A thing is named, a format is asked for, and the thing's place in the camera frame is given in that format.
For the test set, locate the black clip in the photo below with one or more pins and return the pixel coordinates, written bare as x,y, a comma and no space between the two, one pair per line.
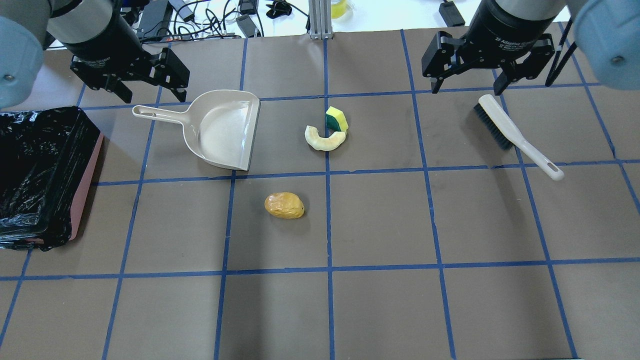
278,9

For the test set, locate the yellow tape roll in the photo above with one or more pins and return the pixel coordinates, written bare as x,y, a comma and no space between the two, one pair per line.
340,9

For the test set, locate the aluminium frame post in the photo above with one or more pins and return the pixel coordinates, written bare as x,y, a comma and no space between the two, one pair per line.
319,19

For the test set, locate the beige plastic dustpan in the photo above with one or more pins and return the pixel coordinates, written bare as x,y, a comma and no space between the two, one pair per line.
218,126

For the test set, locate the yellow green sponge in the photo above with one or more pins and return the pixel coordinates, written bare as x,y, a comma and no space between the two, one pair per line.
335,120

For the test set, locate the brown potato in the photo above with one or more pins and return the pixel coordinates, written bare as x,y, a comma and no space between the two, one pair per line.
284,205

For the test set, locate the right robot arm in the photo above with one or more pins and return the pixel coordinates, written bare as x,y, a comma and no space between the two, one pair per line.
607,32

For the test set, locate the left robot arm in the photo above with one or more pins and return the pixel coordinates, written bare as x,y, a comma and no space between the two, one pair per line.
25,26

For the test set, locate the black power adapter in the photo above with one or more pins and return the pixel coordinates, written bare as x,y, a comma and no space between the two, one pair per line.
450,14

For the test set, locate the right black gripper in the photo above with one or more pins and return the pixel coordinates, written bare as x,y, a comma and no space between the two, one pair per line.
505,29

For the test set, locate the black power brick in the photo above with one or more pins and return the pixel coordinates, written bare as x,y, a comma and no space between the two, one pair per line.
247,26

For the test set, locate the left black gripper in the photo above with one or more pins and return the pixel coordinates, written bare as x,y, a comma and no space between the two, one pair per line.
96,36

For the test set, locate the beige hand brush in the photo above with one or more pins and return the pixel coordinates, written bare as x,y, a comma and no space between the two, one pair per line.
507,135

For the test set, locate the bin with black bag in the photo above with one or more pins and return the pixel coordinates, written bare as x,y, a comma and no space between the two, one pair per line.
47,163

